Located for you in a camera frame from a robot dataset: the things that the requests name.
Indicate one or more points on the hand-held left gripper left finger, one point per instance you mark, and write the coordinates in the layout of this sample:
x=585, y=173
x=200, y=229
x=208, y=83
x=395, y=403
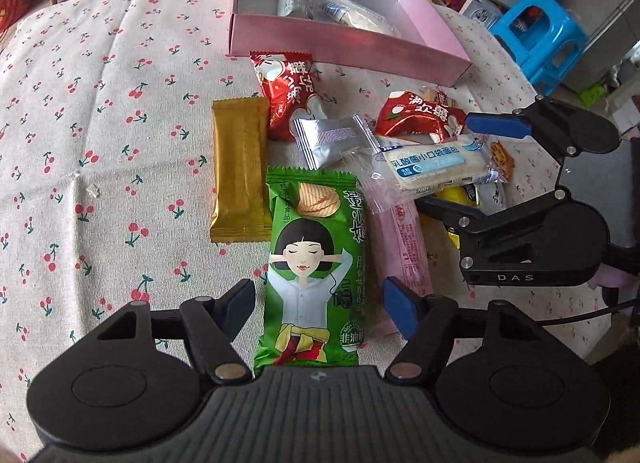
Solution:
x=241, y=303

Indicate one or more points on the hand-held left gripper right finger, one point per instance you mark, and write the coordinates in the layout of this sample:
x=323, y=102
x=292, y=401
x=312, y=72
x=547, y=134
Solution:
x=400, y=308

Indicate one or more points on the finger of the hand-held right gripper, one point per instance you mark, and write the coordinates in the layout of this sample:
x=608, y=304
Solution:
x=450, y=211
x=495, y=125

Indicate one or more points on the yellow snack packet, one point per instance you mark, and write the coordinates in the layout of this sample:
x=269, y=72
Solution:
x=457, y=195

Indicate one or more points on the orange white biscuit packet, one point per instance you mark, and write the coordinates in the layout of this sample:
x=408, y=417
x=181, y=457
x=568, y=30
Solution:
x=501, y=160

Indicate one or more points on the white bread packet blue label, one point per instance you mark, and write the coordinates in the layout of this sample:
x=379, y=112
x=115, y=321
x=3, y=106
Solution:
x=435, y=165

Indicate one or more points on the pink snack packet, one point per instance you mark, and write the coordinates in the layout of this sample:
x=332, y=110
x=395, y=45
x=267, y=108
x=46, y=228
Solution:
x=407, y=253

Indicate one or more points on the green chips packet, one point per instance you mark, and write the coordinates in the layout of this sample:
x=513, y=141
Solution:
x=310, y=268

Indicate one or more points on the gold snack bar packet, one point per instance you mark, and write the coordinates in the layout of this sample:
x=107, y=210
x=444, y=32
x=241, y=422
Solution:
x=237, y=168

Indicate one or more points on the pink cardboard box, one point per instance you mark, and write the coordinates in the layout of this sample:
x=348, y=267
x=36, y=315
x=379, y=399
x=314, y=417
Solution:
x=350, y=49

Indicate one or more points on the red snack packet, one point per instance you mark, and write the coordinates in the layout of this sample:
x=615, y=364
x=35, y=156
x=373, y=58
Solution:
x=285, y=93
x=415, y=115

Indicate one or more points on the person's right forearm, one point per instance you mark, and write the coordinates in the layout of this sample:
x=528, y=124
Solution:
x=617, y=278

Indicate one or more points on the blue plastic stool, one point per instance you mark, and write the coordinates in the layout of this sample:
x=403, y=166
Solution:
x=530, y=28

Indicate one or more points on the white printed toy box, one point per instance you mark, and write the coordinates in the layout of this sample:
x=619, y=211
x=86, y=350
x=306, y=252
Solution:
x=481, y=10

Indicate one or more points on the silver foil packet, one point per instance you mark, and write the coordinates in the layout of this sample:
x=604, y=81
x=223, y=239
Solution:
x=330, y=140

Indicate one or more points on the clear white bread packet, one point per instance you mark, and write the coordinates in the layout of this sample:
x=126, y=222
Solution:
x=356, y=16

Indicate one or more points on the cherry print blanket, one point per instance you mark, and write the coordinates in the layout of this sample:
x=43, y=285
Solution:
x=100, y=93

